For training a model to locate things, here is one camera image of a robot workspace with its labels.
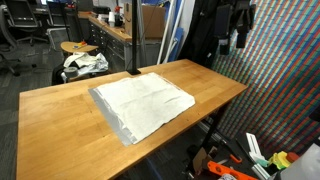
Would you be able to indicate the white cloth towel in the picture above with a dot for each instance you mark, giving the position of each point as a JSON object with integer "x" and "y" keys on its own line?
{"x": 137, "y": 107}

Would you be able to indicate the crumpled white cloth pile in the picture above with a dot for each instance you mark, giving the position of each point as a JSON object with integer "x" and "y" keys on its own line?
{"x": 87, "y": 63}

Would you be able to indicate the black vertical stand pole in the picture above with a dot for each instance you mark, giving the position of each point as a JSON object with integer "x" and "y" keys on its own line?
{"x": 133, "y": 70}

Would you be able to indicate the wooden top cabinet counter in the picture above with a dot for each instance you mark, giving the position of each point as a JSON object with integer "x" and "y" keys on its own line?
{"x": 116, "y": 46}

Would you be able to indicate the cardboard box on counter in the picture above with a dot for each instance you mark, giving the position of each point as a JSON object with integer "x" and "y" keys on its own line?
{"x": 153, "y": 20}

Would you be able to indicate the small round wooden side table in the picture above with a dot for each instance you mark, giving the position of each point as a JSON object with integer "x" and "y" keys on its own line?
{"x": 71, "y": 47}

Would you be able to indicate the black hanging equipment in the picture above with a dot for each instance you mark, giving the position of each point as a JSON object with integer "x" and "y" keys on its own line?
{"x": 233, "y": 16}

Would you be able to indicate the yellow green plastic toy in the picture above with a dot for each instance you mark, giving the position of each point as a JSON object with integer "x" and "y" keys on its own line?
{"x": 279, "y": 160}

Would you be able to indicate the black office chair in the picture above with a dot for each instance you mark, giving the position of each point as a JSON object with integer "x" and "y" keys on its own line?
{"x": 22, "y": 17}

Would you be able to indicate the black table leg frame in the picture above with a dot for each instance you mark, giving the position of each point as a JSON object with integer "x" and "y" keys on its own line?
{"x": 216, "y": 116}

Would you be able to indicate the orange handled black clamp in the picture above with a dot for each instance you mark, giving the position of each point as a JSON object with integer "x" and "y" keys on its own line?
{"x": 236, "y": 158}

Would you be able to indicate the grey duct tape roll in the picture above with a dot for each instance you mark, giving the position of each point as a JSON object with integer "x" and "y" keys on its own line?
{"x": 71, "y": 72}

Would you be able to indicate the white aluminium bracket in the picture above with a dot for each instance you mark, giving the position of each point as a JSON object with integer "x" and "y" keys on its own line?
{"x": 255, "y": 152}

